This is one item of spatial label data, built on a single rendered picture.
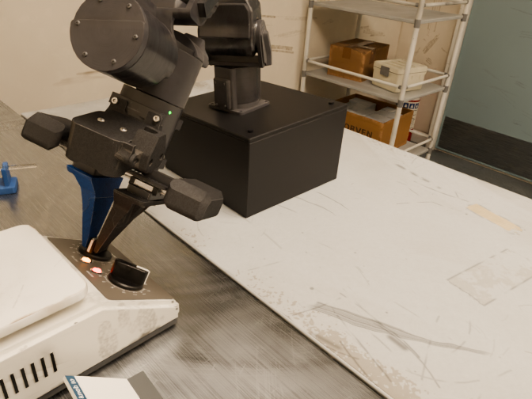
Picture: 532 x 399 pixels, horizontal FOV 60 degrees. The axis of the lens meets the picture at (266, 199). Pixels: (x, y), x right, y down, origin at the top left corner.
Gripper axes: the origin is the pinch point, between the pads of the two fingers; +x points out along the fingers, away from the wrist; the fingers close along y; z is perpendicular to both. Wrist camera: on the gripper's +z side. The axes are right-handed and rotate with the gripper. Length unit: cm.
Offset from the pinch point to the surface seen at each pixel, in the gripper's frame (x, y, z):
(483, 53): -117, 63, -262
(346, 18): -99, -19, -239
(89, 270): 4.1, 1.9, 3.0
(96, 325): 6.0, 6.1, 7.2
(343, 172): -13.5, 18.3, -36.4
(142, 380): 9.4, 10.8, 5.2
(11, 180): 6.6, -22.7, -17.1
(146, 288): 4.1, 6.7, 0.8
